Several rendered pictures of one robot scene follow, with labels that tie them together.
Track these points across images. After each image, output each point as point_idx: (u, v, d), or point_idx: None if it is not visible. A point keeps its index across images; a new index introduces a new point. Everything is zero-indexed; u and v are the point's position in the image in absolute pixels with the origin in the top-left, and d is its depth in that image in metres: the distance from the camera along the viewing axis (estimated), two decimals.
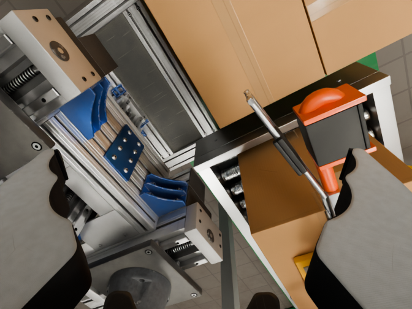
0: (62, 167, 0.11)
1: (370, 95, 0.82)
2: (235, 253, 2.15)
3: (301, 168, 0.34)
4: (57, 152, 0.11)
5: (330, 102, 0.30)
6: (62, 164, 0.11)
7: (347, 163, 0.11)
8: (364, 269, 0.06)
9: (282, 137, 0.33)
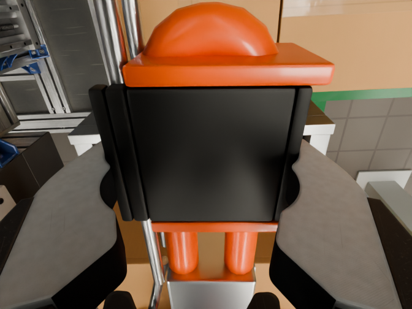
0: None
1: (307, 137, 0.69)
2: None
3: (138, 208, 0.12)
4: None
5: (230, 53, 0.10)
6: None
7: None
8: (319, 251, 0.06)
9: None
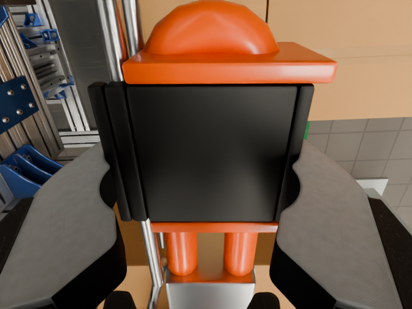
0: None
1: None
2: None
3: (137, 208, 0.12)
4: None
5: (230, 51, 0.10)
6: None
7: None
8: (320, 251, 0.06)
9: None
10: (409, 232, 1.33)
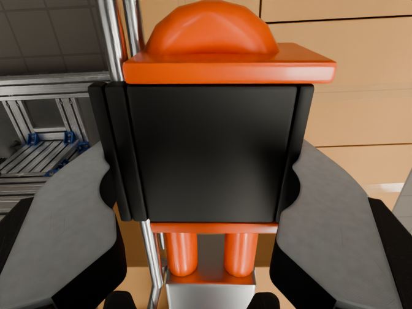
0: None
1: None
2: None
3: (137, 208, 0.12)
4: None
5: (230, 51, 0.10)
6: None
7: None
8: (320, 251, 0.06)
9: None
10: None
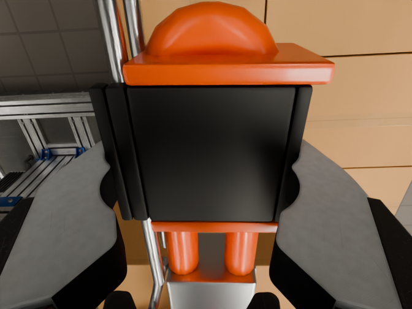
0: None
1: None
2: None
3: (137, 208, 0.12)
4: None
5: (230, 53, 0.10)
6: None
7: None
8: (320, 251, 0.06)
9: None
10: None
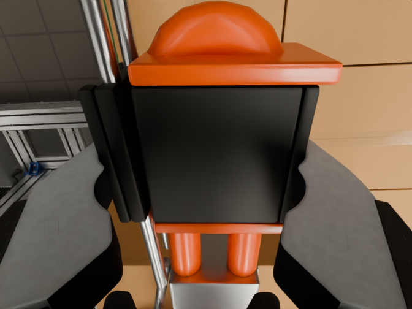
0: None
1: None
2: None
3: (134, 209, 0.12)
4: None
5: (235, 53, 0.10)
6: None
7: None
8: (325, 252, 0.06)
9: (131, 98, 0.11)
10: None
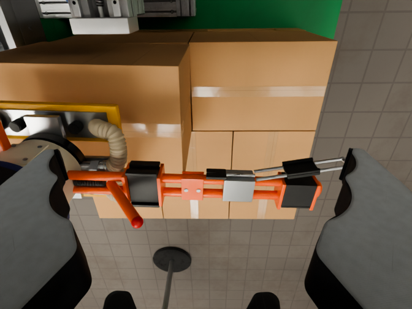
0: (62, 167, 0.11)
1: None
2: None
3: (292, 177, 0.53)
4: (57, 152, 0.11)
5: None
6: (62, 164, 0.11)
7: (347, 163, 0.11)
8: (364, 269, 0.06)
9: (312, 170, 0.54)
10: None
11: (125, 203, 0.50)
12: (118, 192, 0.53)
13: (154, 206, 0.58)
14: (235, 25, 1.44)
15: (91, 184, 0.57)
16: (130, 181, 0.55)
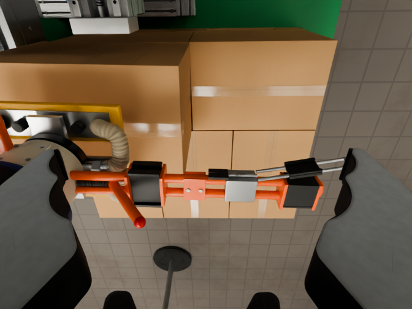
0: (62, 167, 0.11)
1: None
2: None
3: (294, 177, 0.53)
4: (57, 152, 0.11)
5: None
6: (62, 164, 0.11)
7: (347, 163, 0.11)
8: (364, 269, 0.06)
9: (314, 171, 0.54)
10: None
11: (128, 203, 0.51)
12: (121, 192, 0.53)
13: (157, 206, 0.58)
14: (235, 24, 1.44)
15: (93, 184, 0.57)
16: (132, 181, 0.55)
